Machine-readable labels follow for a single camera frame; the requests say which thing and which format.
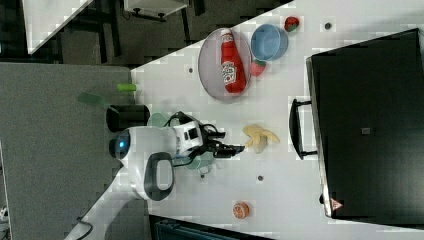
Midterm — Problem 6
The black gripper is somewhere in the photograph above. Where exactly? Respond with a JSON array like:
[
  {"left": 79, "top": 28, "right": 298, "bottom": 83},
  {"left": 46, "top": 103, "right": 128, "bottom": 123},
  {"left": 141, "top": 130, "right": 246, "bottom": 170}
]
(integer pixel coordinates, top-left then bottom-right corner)
[{"left": 188, "top": 131, "right": 245, "bottom": 159}]

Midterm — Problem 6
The peeled banana toy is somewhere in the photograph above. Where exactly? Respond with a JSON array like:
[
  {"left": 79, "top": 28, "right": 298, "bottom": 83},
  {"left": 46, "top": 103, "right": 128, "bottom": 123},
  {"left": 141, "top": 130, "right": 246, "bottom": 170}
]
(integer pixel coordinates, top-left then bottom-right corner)
[{"left": 243, "top": 124, "right": 280, "bottom": 154}]

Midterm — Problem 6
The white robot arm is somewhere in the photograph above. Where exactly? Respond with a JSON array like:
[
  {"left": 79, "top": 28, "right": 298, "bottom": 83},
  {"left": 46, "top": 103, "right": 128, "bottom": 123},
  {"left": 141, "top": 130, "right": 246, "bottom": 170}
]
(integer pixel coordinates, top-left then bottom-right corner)
[{"left": 64, "top": 122, "right": 244, "bottom": 240}]

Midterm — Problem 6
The green mug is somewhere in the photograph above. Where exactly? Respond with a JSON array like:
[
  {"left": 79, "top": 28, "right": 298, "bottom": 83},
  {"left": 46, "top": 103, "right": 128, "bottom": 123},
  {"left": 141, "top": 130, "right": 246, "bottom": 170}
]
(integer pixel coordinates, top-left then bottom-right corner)
[{"left": 184, "top": 152, "right": 214, "bottom": 176}]

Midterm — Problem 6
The orange slice toy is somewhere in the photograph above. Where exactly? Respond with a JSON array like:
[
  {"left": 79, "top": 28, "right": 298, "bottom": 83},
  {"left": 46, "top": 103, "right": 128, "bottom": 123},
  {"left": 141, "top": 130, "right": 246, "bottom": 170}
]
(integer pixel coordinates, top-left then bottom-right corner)
[{"left": 232, "top": 201, "right": 250, "bottom": 219}]

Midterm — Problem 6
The red ketchup bottle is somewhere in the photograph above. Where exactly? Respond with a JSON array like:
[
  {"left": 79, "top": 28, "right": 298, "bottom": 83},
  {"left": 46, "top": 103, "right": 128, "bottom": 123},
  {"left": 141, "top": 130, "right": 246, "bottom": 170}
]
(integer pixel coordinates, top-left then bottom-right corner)
[{"left": 221, "top": 29, "right": 246, "bottom": 94}]

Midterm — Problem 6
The green perforated colander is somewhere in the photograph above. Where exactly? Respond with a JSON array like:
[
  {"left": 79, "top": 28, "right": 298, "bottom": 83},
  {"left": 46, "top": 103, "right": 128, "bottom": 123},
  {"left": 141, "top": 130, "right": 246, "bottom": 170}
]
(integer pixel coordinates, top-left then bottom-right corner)
[{"left": 147, "top": 113, "right": 169, "bottom": 128}]

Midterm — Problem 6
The pink round plate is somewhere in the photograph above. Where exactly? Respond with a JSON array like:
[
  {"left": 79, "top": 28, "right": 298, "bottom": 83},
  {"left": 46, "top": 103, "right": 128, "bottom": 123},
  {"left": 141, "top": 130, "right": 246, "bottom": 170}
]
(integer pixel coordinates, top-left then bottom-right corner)
[{"left": 198, "top": 28, "right": 252, "bottom": 103}]

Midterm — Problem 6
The red strawberry toy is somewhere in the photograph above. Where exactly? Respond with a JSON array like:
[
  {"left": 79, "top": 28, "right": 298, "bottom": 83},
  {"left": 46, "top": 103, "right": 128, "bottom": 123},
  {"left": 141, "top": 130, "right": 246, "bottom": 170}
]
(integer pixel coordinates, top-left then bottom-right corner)
[
  {"left": 284, "top": 16, "right": 300, "bottom": 32},
  {"left": 250, "top": 59, "right": 266, "bottom": 77}
]

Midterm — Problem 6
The black pot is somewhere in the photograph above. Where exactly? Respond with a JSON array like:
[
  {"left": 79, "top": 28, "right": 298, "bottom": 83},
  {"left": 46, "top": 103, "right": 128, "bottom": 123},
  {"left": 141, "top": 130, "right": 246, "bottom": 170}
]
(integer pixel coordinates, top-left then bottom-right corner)
[{"left": 106, "top": 105, "right": 150, "bottom": 132}]

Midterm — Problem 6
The blue bowl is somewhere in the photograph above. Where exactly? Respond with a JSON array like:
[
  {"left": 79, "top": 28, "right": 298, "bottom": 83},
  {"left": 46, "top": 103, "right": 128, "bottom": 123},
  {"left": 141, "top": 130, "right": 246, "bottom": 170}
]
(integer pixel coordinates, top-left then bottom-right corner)
[{"left": 251, "top": 24, "right": 289, "bottom": 61}]

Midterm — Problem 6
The black toaster oven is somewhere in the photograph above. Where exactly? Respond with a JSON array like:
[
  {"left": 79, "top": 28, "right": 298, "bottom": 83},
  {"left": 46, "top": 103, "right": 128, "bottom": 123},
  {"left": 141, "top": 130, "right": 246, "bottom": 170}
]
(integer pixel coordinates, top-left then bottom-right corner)
[{"left": 305, "top": 29, "right": 424, "bottom": 229}]

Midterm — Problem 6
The green spatula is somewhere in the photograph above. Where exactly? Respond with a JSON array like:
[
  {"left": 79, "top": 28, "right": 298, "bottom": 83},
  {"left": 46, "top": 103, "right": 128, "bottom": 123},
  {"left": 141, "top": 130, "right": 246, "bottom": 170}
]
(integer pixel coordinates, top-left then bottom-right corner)
[{"left": 77, "top": 83, "right": 138, "bottom": 109}]

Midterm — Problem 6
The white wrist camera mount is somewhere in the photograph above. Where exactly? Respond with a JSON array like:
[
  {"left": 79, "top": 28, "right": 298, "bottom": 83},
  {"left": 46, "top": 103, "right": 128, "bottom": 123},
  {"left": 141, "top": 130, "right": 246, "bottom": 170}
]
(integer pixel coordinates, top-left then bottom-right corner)
[{"left": 173, "top": 121, "right": 203, "bottom": 156}]

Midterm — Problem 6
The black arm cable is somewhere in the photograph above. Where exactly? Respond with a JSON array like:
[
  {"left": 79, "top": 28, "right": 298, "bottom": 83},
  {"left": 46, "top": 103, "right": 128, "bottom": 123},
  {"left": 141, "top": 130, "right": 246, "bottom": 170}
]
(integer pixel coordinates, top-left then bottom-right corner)
[{"left": 75, "top": 216, "right": 94, "bottom": 240}]

